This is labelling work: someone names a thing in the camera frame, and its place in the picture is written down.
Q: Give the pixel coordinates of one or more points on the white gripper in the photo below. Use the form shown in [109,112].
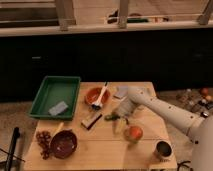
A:
[125,108]

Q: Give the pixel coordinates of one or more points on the green chili pepper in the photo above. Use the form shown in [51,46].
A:
[111,117]

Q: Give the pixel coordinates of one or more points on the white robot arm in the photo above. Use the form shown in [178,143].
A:
[197,128]

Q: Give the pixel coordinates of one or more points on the red tomato with green stem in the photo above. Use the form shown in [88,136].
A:
[133,133]

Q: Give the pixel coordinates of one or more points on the white dish brush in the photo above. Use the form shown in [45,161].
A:
[96,105]

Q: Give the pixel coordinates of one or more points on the wooden block with dark top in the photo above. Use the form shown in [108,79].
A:
[90,120]

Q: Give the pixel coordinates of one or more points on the orange bowl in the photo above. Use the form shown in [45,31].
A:
[93,94]

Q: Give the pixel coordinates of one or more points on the metal cup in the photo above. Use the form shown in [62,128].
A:
[163,151]

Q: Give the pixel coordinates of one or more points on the dark red bowl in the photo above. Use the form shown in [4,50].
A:
[63,144]

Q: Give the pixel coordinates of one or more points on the wooden spoon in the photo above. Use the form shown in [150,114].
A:
[60,126]

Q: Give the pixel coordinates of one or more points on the blue sponge in tray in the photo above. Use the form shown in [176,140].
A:
[58,108]

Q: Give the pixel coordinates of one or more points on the green plastic tray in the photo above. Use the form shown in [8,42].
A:
[52,91]

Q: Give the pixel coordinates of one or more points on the bunch of red grapes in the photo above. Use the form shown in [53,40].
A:
[43,139]

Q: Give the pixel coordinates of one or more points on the bottles on floor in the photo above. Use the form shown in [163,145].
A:
[193,101]

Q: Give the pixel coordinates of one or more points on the black stand pole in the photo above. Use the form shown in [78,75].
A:
[10,161]

